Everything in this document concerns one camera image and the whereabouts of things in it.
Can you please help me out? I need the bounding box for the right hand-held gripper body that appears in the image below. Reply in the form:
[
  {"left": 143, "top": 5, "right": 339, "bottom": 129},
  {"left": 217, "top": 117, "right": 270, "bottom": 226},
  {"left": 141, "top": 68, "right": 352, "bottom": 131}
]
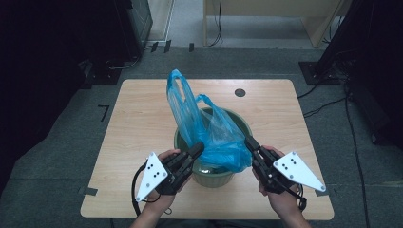
[{"left": 253, "top": 148, "right": 327, "bottom": 195}]

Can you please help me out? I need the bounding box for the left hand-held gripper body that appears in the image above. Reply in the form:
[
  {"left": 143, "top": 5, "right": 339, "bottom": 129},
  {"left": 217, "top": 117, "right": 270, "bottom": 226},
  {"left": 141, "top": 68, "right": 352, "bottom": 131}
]
[{"left": 135, "top": 151, "right": 195, "bottom": 203}]

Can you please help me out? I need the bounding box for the blue plastic bag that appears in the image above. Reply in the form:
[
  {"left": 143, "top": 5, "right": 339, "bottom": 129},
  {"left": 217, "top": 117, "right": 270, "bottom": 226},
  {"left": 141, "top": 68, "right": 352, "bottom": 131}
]
[{"left": 165, "top": 68, "right": 254, "bottom": 174}]

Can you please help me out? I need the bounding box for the green plastic bucket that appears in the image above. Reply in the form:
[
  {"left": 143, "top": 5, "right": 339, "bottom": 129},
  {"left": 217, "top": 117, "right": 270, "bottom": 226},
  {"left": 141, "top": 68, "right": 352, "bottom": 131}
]
[{"left": 173, "top": 106, "right": 255, "bottom": 189}]

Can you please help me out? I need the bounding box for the person's left hand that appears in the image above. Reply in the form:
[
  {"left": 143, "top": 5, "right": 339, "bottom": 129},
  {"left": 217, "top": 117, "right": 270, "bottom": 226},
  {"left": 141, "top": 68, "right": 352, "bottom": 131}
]
[{"left": 144, "top": 149, "right": 193, "bottom": 217}]

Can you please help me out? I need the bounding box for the person's right hand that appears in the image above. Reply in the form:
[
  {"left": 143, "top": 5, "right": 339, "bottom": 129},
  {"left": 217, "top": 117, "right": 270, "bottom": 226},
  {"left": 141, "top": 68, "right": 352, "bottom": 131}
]
[{"left": 252, "top": 145, "right": 305, "bottom": 219}]

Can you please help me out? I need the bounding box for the light wooden desk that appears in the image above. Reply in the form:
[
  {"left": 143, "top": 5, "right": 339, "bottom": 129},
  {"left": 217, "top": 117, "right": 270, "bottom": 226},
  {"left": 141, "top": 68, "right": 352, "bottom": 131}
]
[{"left": 202, "top": 0, "right": 354, "bottom": 49}]

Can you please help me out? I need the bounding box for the black curtain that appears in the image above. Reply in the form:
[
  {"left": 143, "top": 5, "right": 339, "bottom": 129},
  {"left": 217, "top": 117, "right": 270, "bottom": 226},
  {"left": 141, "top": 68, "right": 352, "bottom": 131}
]
[
  {"left": 0, "top": 0, "right": 141, "bottom": 198},
  {"left": 317, "top": 0, "right": 403, "bottom": 150}
]

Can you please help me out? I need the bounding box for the glass door cabinet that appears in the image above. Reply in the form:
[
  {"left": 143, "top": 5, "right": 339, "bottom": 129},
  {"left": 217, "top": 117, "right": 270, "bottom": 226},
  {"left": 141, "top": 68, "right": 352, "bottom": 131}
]
[{"left": 127, "top": 0, "right": 154, "bottom": 60}]

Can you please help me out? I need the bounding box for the left hand-held gripper cable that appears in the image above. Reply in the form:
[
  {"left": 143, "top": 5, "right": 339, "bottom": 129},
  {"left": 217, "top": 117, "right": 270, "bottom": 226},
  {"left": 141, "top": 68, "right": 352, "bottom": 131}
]
[{"left": 131, "top": 161, "right": 150, "bottom": 218}]

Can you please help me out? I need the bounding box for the hand-held gripper cable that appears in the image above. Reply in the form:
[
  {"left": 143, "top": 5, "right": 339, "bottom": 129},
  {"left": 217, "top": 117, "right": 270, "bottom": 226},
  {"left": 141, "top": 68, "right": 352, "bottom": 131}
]
[
  {"left": 131, "top": 161, "right": 150, "bottom": 218},
  {"left": 278, "top": 182, "right": 308, "bottom": 213}
]

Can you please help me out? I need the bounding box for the right hand-held gripper cable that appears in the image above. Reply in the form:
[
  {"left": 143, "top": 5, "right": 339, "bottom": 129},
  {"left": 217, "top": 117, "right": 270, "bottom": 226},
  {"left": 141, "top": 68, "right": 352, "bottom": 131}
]
[{"left": 278, "top": 182, "right": 308, "bottom": 213}]

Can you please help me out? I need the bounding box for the long black floor cable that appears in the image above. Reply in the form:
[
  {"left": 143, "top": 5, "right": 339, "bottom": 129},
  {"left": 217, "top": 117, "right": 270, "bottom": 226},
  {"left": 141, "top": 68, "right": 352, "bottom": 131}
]
[{"left": 344, "top": 82, "right": 372, "bottom": 228}]

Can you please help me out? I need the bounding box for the black stand base plate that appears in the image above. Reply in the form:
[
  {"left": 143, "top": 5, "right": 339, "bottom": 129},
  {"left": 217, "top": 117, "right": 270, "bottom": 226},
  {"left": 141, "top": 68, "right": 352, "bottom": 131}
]
[
  {"left": 298, "top": 61, "right": 342, "bottom": 86},
  {"left": 80, "top": 59, "right": 123, "bottom": 89}
]

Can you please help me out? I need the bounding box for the black cable under desk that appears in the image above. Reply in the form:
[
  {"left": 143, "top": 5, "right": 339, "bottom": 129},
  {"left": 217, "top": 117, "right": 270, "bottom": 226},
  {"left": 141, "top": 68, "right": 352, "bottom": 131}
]
[{"left": 205, "top": 0, "right": 224, "bottom": 48}]

